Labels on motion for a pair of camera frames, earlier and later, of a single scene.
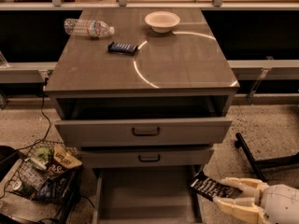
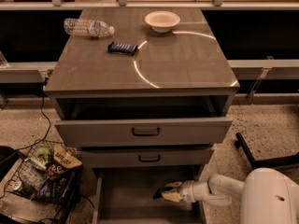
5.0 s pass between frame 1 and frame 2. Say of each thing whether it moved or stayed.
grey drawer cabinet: stayed
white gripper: moved
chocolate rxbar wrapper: moved
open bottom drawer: stayed
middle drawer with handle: stayed
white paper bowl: stayed
